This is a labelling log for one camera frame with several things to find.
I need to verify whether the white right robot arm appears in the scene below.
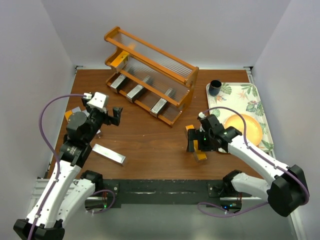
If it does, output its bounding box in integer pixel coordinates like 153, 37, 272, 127
186, 112, 310, 217

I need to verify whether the aluminium frame rail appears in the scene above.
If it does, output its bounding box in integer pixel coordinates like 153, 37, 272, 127
27, 178, 79, 213

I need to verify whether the yellow round plate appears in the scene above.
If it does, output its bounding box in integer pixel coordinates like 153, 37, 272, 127
224, 114, 263, 146

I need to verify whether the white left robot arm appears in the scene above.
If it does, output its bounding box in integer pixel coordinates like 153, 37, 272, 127
13, 107, 123, 240

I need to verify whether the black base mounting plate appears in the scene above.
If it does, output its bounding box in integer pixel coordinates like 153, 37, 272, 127
84, 179, 250, 211

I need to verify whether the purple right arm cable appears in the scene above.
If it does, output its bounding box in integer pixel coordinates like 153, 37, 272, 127
196, 106, 311, 218

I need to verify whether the dark blue cup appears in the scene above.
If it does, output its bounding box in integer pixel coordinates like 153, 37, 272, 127
208, 79, 222, 96

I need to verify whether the floral patterned serving tray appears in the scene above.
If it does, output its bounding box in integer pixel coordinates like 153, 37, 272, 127
206, 82, 274, 153

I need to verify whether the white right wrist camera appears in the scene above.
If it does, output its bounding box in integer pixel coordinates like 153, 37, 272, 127
198, 112, 205, 120

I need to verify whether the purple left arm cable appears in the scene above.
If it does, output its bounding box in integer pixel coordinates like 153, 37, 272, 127
26, 93, 116, 240

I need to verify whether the black toothpaste box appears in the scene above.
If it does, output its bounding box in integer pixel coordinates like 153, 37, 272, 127
126, 84, 147, 103

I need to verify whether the orange toothpaste box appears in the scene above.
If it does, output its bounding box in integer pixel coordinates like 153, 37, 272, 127
185, 124, 207, 162
110, 51, 130, 73
64, 110, 73, 122

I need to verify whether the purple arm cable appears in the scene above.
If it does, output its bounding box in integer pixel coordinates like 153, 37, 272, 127
26, 93, 116, 240
196, 106, 311, 218

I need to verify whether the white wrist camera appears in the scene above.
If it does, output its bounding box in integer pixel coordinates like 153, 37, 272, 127
82, 92, 109, 113
198, 112, 205, 120

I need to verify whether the orange wooden three-tier shelf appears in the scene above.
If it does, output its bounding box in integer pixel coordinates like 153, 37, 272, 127
104, 26, 199, 126

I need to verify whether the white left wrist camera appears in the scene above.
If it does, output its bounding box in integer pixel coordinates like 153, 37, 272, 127
82, 92, 109, 113

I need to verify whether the chrome silver toothpaste box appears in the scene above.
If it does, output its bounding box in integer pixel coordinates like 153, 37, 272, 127
149, 98, 168, 118

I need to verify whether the grey toothpaste box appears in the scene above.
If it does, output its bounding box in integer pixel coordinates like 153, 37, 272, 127
71, 106, 82, 114

